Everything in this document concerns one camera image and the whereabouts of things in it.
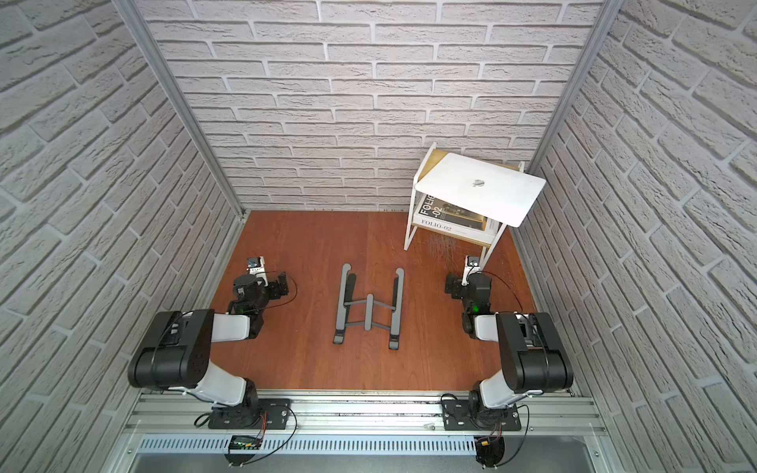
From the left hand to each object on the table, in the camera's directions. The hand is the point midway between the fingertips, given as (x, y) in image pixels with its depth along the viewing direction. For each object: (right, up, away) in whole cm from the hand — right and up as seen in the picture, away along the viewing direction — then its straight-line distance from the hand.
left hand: (265, 268), depth 94 cm
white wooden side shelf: (+55, +35, -4) cm, 65 cm away
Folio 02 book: (+56, +17, -1) cm, 59 cm away
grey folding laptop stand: (+34, -13, -6) cm, 37 cm away
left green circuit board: (+4, -42, -21) cm, 47 cm away
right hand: (+64, -1, +1) cm, 64 cm away
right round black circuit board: (+65, -43, -23) cm, 81 cm away
